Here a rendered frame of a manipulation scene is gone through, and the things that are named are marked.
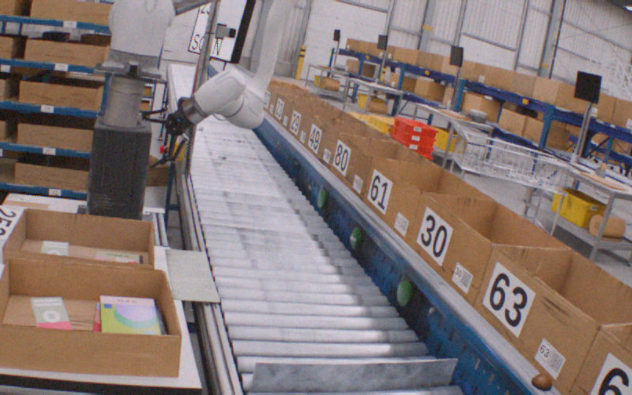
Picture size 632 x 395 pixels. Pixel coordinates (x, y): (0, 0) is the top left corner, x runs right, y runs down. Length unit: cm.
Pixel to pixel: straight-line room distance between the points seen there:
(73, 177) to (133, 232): 118
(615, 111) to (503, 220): 548
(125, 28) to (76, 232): 58
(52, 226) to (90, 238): 12
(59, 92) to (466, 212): 185
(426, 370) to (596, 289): 49
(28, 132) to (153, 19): 128
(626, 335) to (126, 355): 96
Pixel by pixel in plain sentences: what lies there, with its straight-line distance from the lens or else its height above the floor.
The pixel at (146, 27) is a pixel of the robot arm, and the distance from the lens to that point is 155.
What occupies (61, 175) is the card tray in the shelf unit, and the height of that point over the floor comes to 60.
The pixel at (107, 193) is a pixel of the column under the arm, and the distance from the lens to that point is 162.
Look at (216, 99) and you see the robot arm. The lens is 170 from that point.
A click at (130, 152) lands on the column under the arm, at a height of 101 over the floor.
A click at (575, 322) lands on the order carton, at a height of 103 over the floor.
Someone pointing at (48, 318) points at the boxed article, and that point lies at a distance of 119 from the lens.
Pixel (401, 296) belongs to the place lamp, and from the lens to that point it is 150.
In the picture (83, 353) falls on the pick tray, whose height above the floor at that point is 80.
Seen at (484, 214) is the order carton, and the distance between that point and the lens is 174.
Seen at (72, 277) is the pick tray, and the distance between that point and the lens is 127.
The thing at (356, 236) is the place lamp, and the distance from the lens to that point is 180.
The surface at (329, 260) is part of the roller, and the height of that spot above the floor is 75.
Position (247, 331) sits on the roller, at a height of 75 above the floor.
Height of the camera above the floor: 140
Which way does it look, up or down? 16 degrees down
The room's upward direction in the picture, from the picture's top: 12 degrees clockwise
